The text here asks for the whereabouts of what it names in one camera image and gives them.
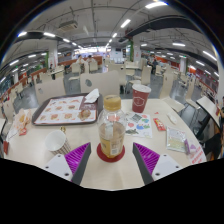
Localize ceiling air conditioner unit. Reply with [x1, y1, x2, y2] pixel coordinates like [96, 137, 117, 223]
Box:
[58, 20, 79, 33]

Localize white neighbouring table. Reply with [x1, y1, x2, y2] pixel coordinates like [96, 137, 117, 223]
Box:
[0, 116, 8, 134]
[195, 95, 221, 129]

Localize flat round red coaster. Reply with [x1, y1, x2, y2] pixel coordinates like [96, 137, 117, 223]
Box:
[96, 143, 126, 164]

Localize white printed paper sheet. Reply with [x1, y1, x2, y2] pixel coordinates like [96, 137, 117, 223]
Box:
[5, 124, 19, 143]

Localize brown patterned white paper cup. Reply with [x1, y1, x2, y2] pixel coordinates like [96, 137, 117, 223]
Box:
[44, 129, 72, 156]

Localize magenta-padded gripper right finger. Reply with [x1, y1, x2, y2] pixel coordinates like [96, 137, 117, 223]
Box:
[131, 142, 183, 186]

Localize crumpled white napkin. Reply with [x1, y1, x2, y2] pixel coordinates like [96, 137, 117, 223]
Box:
[83, 88, 101, 104]

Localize half-eaten brown food piece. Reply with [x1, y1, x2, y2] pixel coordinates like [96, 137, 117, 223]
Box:
[78, 108, 93, 121]

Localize clear plastic packet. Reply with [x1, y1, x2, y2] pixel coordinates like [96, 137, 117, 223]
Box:
[165, 126, 188, 154]

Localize ceiling strip lights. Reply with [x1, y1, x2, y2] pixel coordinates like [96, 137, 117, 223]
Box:
[0, 1, 219, 81]

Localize crumpled food wrapper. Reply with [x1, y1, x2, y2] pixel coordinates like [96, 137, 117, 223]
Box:
[13, 108, 33, 133]

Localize group of beige chairs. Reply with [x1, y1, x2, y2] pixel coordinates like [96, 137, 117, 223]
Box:
[0, 59, 201, 118]

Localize pink and white leaflet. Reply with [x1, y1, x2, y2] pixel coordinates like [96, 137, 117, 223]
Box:
[184, 139, 208, 165]

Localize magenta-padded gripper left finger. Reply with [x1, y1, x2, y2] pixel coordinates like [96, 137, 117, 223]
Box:
[40, 141, 92, 186]

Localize colourful printed paper flyer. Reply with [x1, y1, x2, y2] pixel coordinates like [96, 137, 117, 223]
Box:
[124, 111, 154, 139]

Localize dark brown food tray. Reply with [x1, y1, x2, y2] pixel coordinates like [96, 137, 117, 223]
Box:
[31, 93, 104, 127]

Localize tall red paper cup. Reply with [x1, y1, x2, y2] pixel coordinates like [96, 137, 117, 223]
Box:
[131, 83, 152, 114]

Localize white sauce packet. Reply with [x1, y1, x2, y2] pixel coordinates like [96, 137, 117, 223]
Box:
[166, 113, 179, 125]

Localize clear yellow-capped drink bottle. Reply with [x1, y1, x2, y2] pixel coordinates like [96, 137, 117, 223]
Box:
[97, 94, 127, 159]

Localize person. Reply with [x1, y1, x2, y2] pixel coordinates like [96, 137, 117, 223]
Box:
[85, 54, 95, 65]
[203, 96, 224, 161]
[146, 57, 159, 73]
[75, 54, 85, 65]

